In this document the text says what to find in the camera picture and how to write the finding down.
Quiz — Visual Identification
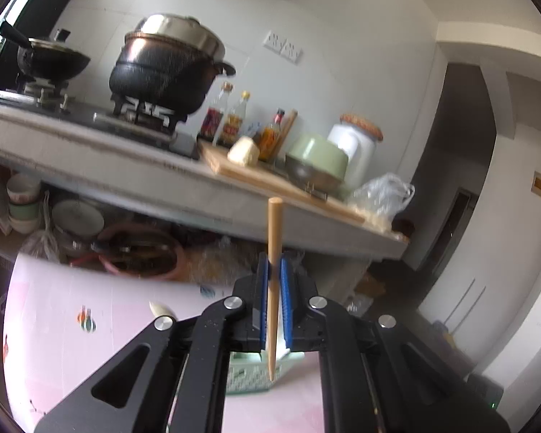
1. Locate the yellowish plastic bag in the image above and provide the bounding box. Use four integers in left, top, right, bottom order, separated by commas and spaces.
185, 239, 253, 280

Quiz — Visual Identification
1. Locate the dark door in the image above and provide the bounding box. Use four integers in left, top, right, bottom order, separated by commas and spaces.
426, 187, 472, 280

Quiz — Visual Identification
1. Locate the white plate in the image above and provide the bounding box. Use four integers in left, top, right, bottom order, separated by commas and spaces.
52, 200, 105, 240

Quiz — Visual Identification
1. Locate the single wooden chopstick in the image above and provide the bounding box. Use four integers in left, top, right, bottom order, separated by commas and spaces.
264, 197, 284, 382

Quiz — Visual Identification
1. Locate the black-handled kitchen utensil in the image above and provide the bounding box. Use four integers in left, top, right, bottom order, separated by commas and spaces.
90, 241, 172, 258

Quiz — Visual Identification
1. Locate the black wok with lid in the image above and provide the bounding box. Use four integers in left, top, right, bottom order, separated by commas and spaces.
0, 22, 92, 79

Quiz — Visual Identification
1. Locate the large pale green bowl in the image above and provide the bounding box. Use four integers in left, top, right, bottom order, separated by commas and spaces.
285, 134, 349, 179

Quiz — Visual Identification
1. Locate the dark metal bowl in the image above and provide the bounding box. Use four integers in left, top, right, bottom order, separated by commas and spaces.
285, 153, 346, 192

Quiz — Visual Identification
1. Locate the clear plastic bag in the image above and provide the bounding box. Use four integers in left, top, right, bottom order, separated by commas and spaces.
347, 172, 415, 235

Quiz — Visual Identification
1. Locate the orange sauce bottle red cap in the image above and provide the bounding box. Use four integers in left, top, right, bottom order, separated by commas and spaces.
258, 108, 286, 161

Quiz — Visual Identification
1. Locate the wooden cutting board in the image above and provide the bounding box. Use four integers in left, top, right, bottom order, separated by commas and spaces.
198, 140, 366, 224

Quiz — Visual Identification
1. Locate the cardboard box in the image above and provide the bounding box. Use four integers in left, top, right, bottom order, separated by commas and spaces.
356, 271, 386, 298

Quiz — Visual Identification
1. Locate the pink basin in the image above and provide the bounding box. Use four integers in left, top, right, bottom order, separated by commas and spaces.
98, 223, 183, 278

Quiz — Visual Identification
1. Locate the dustpan with metal handle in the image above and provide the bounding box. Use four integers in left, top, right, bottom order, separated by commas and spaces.
433, 280, 476, 339

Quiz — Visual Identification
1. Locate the kitchen knife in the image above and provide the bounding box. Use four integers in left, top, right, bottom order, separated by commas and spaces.
261, 162, 330, 201

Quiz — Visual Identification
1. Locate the gas stove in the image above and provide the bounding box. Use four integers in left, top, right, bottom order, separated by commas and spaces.
0, 83, 199, 159

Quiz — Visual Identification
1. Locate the wooden rolling pin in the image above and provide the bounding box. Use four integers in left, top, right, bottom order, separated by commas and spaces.
277, 109, 298, 145

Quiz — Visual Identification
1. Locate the white bowl red pattern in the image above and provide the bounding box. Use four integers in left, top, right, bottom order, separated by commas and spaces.
6, 174, 42, 206

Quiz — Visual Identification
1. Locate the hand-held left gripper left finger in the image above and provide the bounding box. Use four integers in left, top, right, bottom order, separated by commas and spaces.
34, 255, 271, 433

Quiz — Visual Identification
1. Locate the green printed plastic bag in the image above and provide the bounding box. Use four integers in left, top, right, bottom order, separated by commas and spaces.
347, 295, 375, 316

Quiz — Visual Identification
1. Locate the white jug with woven lid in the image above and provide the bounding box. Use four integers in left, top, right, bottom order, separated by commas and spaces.
327, 114, 384, 190

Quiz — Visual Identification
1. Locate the mint green utensil caddy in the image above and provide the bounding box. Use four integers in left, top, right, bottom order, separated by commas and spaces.
225, 349, 305, 395

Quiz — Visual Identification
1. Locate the sauce bottle yellow cap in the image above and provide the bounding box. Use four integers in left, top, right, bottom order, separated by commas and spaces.
221, 91, 251, 147

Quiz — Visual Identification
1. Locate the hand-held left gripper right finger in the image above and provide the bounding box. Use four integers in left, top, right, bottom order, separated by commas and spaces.
280, 255, 510, 433

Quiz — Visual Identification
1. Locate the large black pot steel lid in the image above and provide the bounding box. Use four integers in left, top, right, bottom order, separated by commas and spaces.
109, 13, 236, 115

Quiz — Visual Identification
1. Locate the pale yellow food block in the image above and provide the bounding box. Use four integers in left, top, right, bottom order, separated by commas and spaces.
228, 136, 260, 166

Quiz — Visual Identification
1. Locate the pink printed tablecloth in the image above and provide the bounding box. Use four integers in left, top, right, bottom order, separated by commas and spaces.
2, 253, 330, 433

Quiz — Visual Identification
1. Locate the plain white bowl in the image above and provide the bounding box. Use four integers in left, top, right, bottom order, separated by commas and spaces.
9, 216, 41, 235

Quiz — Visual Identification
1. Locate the dark sauce bottle cork cap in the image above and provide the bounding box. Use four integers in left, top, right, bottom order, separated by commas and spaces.
199, 82, 234, 143

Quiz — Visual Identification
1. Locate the grey concrete counter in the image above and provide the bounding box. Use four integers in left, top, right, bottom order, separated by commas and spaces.
0, 99, 409, 262

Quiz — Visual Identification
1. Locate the small green bowl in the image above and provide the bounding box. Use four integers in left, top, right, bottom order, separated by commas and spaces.
8, 198, 41, 222

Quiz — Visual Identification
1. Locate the crumpled plastic bag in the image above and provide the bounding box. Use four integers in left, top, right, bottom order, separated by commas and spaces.
20, 230, 59, 262

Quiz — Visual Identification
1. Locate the white plastic rice paddle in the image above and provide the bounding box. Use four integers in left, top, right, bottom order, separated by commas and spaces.
149, 301, 179, 321

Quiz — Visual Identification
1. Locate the broom with metal handle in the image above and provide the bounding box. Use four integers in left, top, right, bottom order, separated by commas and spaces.
451, 286, 487, 348

